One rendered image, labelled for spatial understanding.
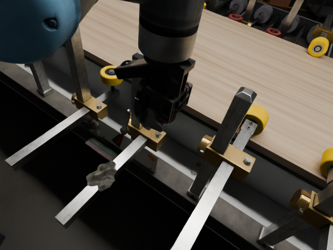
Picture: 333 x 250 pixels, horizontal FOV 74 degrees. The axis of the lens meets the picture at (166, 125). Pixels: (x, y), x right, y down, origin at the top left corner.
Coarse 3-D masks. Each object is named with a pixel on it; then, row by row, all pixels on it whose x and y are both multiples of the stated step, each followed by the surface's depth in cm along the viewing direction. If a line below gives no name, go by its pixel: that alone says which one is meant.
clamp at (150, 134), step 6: (132, 126) 68; (132, 132) 70; (138, 132) 68; (144, 132) 68; (150, 132) 68; (162, 132) 68; (150, 138) 66; (156, 138) 67; (162, 138) 67; (150, 144) 68; (156, 144) 66; (162, 144) 71; (156, 150) 69
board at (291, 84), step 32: (96, 32) 97; (128, 32) 101; (224, 32) 114; (256, 32) 119; (224, 64) 94; (256, 64) 97; (288, 64) 101; (320, 64) 105; (192, 96) 77; (224, 96) 79; (256, 96) 82; (288, 96) 84; (320, 96) 87; (288, 128) 73; (320, 128) 75; (288, 160) 64; (320, 160) 65
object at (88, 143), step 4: (88, 140) 83; (88, 144) 82; (92, 144) 82; (96, 148) 81; (100, 148) 82; (100, 152) 80; (104, 152) 81; (104, 156) 80; (108, 156) 80; (112, 160) 79
